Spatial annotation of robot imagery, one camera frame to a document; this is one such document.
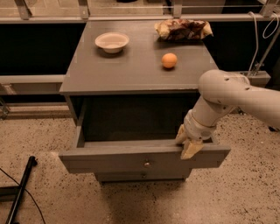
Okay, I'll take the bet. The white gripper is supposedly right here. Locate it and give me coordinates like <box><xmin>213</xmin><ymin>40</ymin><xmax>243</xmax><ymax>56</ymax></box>
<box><xmin>175</xmin><ymin>109</ymin><xmax>215</xmax><ymax>160</ymax></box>

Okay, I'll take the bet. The grey top drawer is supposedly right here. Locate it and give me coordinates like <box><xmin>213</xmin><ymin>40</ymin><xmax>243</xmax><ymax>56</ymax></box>
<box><xmin>58</xmin><ymin>95</ymin><xmax>232</xmax><ymax>175</ymax></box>

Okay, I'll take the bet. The grey drawer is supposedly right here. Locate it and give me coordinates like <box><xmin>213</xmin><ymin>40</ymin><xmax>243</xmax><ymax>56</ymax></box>
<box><xmin>95</xmin><ymin>171</ymin><xmax>191</xmax><ymax>182</ymax></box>
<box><xmin>58</xmin><ymin>95</ymin><xmax>232</xmax><ymax>175</ymax></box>

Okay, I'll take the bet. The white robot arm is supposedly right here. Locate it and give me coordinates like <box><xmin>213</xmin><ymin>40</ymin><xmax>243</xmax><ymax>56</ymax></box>
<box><xmin>175</xmin><ymin>69</ymin><xmax>280</xmax><ymax>159</ymax></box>

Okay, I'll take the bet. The grey bottom drawer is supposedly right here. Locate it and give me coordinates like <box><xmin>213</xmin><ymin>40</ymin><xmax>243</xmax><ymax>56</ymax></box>
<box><xmin>95</xmin><ymin>171</ymin><xmax>191</xmax><ymax>182</ymax></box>

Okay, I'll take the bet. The grey drawer cabinet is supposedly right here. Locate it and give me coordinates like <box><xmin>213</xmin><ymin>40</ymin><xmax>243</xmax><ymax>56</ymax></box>
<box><xmin>59</xmin><ymin>21</ymin><xmax>229</xmax><ymax>182</ymax></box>

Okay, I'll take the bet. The orange fruit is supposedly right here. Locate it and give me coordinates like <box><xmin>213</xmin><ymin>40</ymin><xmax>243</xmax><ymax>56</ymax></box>
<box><xmin>161</xmin><ymin>53</ymin><xmax>178</xmax><ymax>69</ymax></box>

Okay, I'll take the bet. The crumpled chip bag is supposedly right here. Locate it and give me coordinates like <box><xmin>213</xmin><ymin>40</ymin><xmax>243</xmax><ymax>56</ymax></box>
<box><xmin>154</xmin><ymin>18</ymin><xmax>213</xmax><ymax>41</ymax></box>

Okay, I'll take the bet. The white bowl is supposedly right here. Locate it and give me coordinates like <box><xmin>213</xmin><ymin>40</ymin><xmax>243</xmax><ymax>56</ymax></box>
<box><xmin>94</xmin><ymin>32</ymin><xmax>130</xmax><ymax>53</ymax></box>

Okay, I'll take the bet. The black stand leg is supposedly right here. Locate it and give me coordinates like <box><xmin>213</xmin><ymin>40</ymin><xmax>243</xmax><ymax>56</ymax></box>
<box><xmin>0</xmin><ymin>156</ymin><xmax>37</xmax><ymax>224</ymax></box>

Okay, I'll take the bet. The white hanging cable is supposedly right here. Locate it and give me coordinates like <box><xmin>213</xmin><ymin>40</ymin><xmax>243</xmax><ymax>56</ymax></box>
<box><xmin>246</xmin><ymin>11</ymin><xmax>280</xmax><ymax>77</ymax></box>

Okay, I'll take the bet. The black floor cable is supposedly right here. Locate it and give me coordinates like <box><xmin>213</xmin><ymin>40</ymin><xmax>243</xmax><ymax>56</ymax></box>
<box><xmin>0</xmin><ymin>167</ymin><xmax>46</xmax><ymax>224</ymax></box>

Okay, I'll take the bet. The metal railing frame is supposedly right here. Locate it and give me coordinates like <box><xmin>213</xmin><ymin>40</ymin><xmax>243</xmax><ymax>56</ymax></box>
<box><xmin>0</xmin><ymin>0</ymin><xmax>280</xmax><ymax>121</ymax></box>

